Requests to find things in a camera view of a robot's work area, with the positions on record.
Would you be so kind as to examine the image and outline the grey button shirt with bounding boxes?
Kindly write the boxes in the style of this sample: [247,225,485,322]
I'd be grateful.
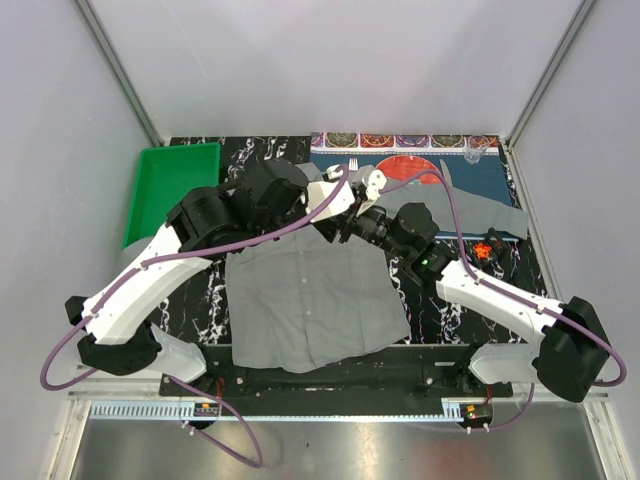
[119,162,530,375]

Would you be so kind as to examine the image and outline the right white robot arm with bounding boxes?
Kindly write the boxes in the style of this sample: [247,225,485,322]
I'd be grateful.
[337,203,612,403]

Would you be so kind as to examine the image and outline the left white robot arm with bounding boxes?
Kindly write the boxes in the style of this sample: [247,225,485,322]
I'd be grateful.
[66,160,355,396]

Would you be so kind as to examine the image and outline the far orange flower brooch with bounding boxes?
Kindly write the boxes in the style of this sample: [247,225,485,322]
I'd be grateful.
[471,242,495,262]

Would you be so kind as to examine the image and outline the far black brooch stand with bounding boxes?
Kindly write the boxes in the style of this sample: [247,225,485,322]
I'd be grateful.
[467,228,508,268]

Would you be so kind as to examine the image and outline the silver fork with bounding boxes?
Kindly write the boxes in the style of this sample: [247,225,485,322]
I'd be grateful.
[348,157,359,172]

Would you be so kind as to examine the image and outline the red and teal plate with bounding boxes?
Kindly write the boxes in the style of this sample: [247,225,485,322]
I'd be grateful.
[376,155,436,181]

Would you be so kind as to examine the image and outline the silver knife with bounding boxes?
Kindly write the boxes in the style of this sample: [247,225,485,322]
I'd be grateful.
[440,159,453,187]

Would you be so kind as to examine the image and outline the blue patterned placemat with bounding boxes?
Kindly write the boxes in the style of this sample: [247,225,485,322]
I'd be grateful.
[309,131,516,239]

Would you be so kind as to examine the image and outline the clear drinking glass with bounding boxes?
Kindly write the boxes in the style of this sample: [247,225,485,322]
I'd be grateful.
[464,135,491,165]

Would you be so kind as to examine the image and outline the green plastic bin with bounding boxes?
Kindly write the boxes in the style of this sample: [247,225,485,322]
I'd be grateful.
[123,143,221,247]

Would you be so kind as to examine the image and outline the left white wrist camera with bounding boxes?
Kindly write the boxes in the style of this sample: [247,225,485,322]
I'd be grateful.
[305,179,355,223]

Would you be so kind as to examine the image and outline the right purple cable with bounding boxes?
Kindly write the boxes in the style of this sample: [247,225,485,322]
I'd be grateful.
[384,168,628,432]

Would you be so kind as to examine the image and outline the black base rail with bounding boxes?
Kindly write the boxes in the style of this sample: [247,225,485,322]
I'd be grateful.
[187,344,513,399]

